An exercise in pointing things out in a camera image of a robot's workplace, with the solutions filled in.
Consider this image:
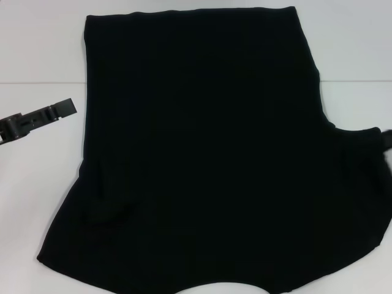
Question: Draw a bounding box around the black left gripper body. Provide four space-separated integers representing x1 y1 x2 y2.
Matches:
0 112 31 145

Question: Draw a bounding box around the black t-shirt with FREE print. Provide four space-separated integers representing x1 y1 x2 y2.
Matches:
36 6 392 294

